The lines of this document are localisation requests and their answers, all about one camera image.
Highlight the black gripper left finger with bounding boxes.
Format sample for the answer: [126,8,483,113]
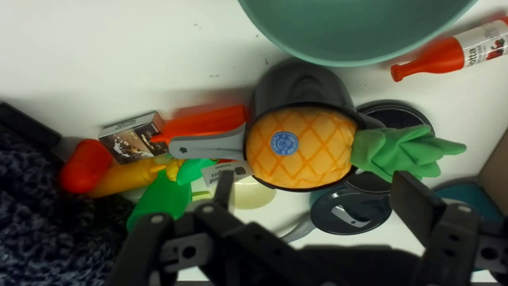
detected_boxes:
[211,169,238,213]

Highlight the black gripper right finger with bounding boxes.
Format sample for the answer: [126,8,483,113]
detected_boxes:
[389,170,450,248]

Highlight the orange pineapple plushy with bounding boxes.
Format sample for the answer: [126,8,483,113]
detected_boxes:
[243,105,469,191]

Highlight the small cream bowl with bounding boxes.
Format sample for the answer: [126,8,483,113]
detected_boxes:
[229,173,278,211]

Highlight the teal blue bowl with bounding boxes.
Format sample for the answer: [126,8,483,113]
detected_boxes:
[237,0,481,68]

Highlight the teal cup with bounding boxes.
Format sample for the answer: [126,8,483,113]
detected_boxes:
[431,180,508,235]

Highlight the green plastic cup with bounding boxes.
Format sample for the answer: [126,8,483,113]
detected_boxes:
[126,157,219,235]

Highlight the orange and grey toy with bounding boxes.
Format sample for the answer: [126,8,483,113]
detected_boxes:
[150,103,250,162]

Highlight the brown cardboard box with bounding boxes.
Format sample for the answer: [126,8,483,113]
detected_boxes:
[475,129,508,203]

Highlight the black toy pan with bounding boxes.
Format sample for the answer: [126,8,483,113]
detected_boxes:
[280,100,438,245]

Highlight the yellow toy corn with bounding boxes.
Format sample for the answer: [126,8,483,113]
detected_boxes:
[86,157,184,200]

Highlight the small printed toy box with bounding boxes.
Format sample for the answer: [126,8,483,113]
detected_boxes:
[97,110,169,167]

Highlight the black mug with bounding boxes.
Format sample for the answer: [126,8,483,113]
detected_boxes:
[245,57,388,192]

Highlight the red toy sausage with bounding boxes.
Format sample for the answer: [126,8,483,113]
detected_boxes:
[57,138,116,197]

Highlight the red ketchup bottle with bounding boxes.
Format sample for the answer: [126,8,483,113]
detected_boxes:
[389,14,508,84]

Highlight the dark patterned cloth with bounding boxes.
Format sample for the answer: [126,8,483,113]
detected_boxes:
[0,100,137,286]

